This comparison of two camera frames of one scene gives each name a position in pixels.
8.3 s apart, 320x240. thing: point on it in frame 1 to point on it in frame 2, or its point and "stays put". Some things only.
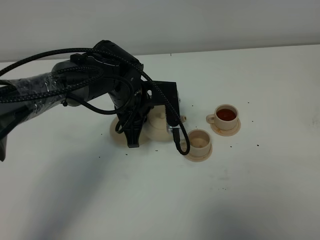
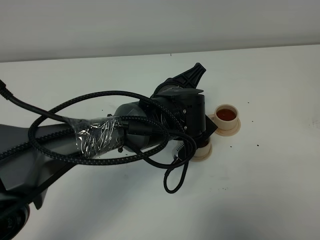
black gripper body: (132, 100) to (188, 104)
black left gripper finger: (132, 132) to (192, 77)
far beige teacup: (225, 117) stays put
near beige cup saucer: (196, 158) stays put
